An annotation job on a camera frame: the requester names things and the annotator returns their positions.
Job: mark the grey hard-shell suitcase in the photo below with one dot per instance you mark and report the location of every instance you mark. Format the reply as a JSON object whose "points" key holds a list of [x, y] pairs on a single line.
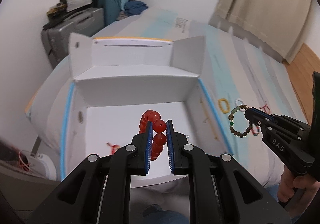
{"points": [[56, 40]]}

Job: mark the person's right hand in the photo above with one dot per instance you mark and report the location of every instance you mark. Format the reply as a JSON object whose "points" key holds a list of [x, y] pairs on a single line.
{"points": [[288, 183]]}

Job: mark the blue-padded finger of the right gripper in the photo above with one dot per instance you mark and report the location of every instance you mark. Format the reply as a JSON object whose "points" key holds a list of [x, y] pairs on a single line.
{"points": [[262, 115]]}

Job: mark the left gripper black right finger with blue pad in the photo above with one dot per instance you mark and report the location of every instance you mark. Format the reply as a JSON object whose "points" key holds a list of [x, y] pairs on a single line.
{"points": [[220, 189]]}

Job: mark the white cardboard box blue trim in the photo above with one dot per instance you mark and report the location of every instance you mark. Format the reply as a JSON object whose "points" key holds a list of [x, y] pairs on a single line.
{"points": [[115, 80]]}

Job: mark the dark blue crumpled clothes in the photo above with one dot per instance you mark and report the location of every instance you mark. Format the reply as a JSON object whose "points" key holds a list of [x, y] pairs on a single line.
{"points": [[133, 8]]}

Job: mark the white device with red cables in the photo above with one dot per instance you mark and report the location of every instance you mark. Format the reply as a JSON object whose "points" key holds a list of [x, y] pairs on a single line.
{"points": [[38, 165]]}

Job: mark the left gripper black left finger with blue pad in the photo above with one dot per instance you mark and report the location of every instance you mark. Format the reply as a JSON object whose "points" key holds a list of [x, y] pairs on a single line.
{"points": [[98, 189]]}

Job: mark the beige curtain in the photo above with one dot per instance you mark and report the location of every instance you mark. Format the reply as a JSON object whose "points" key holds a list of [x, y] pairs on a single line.
{"points": [[278, 26]]}

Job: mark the red string bracelet gold charm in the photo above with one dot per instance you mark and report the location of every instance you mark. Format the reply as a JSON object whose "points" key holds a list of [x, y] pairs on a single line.
{"points": [[265, 108]]}

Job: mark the red cord bracelet gold tube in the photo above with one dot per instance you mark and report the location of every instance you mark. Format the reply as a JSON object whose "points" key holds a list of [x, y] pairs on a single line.
{"points": [[113, 148]]}

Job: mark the teal hard-shell suitcase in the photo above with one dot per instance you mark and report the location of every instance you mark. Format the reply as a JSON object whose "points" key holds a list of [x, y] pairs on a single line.
{"points": [[112, 9]]}

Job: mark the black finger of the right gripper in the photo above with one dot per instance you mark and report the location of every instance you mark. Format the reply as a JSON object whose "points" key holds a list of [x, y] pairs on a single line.
{"points": [[256, 121]]}

